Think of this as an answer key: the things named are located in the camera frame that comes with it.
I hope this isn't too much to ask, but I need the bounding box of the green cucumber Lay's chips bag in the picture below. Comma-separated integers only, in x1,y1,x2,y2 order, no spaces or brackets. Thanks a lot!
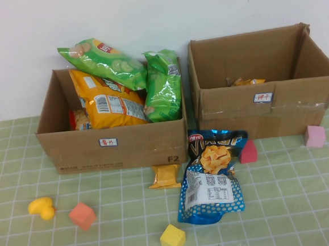
56,34,149,97

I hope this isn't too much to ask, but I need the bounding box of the green chips bag with barcode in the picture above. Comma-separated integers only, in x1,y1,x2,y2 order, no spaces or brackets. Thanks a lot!
139,47,185,124

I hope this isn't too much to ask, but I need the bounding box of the red foam cube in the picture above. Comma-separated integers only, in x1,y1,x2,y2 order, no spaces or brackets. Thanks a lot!
238,139,259,165

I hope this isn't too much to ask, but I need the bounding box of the orange foam cube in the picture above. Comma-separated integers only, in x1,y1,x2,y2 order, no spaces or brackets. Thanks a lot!
68,201,98,232

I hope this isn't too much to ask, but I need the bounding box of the blue chips snack bag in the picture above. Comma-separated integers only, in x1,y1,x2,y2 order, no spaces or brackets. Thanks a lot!
170,124,256,227

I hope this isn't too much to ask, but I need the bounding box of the large orange chips bag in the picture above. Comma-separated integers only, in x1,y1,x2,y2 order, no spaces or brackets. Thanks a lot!
69,62,151,132

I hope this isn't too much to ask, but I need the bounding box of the brown orange small snack packet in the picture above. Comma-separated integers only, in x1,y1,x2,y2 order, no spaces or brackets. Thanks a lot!
229,76,252,87

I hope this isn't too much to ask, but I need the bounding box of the pink foam cube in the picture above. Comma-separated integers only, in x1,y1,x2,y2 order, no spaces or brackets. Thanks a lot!
304,124,328,149

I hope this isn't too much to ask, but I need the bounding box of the yellow foam cube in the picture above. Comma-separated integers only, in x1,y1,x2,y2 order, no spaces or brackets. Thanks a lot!
159,223,188,246

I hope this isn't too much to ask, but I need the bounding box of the red snack bag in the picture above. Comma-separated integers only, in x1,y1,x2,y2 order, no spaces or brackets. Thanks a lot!
68,107,92,132

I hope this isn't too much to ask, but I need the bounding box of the green checkered tablecloth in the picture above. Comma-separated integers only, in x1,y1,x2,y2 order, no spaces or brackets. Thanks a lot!
0,91,329,246

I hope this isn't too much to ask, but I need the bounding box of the cardboard box with taped flaps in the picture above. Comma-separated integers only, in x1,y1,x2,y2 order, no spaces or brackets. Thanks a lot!
185,20,329,144

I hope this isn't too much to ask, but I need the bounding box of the white label sticker blue border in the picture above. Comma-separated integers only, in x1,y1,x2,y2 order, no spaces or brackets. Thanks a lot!
98,136,119,148
253,91,274,105

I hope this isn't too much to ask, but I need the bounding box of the yellow rubber duck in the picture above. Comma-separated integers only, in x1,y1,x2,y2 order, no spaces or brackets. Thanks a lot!
27,196,59,223

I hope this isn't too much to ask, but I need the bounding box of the cardboard box with F2 print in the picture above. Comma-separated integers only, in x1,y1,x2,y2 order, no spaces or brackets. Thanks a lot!
30,56,191,177

